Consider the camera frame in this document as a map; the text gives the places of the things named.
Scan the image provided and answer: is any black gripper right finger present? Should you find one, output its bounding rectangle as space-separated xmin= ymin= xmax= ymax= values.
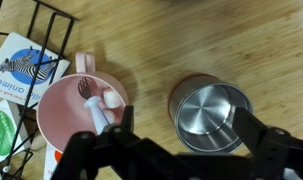
xmin=232 ymin=108 xmax=290 ymax=156

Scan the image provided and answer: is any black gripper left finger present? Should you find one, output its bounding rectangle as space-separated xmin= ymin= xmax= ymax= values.
xmin=102 ymin=105 xmax=134 ymax=137

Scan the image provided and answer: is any stainless steel cup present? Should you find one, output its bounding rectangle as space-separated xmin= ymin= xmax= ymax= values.
xmin=168 ymin=74 xmax=253 ymax=153

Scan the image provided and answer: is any pink mug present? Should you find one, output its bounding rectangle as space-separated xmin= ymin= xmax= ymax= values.
xmin=37 ymin=52 xmax=129 ymax=152

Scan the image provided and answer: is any orange white board book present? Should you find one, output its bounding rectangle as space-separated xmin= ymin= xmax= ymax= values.
xmin=43 ymin=144 xmax=62 ymax=180

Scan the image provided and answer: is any green vegetables board book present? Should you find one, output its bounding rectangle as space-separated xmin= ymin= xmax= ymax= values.
xmin=0 ymin=100 xmax=31 ymax=162

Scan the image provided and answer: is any wild animals zebra book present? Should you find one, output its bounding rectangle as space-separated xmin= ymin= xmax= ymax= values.
xmin=0 ymin=32 xmax=70 ymax=109

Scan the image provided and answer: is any white handled toy fork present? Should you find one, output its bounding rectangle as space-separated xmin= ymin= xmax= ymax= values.
xmin=78 ymin=77 xmax=109 ymax=135

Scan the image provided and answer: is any black wire rack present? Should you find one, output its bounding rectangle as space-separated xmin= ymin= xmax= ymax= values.
xmin=0 ymin=0 xmax=79 ymax=180

